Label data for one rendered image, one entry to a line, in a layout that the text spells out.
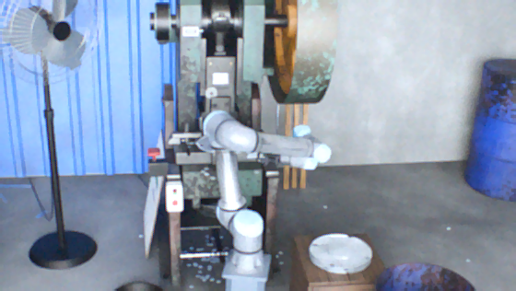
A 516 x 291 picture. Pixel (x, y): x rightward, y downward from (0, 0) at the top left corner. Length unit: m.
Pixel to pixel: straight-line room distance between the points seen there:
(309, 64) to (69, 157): 2.25
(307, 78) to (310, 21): 0.27
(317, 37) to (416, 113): 2.21
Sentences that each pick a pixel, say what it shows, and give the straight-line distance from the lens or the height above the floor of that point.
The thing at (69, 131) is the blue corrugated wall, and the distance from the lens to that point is 4.43.
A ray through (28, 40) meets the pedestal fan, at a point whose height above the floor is 1.27.
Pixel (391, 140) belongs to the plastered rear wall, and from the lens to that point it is 4.82.
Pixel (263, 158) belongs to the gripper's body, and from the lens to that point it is 2.79.
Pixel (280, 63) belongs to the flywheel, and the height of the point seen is 1.08.
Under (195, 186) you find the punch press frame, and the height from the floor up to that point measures 0.57.
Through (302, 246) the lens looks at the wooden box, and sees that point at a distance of 3.02.
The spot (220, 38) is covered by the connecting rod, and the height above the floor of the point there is 1.26.
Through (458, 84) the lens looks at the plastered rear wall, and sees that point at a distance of 4.89.
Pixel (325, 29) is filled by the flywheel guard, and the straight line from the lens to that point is 2.74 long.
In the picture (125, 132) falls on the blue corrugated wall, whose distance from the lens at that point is 4.41.
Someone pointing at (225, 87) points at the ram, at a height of 1.02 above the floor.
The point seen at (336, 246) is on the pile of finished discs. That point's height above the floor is 0.38.
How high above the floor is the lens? 1.93
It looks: 22 degrees down
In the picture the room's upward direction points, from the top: 2 degrees clockwise
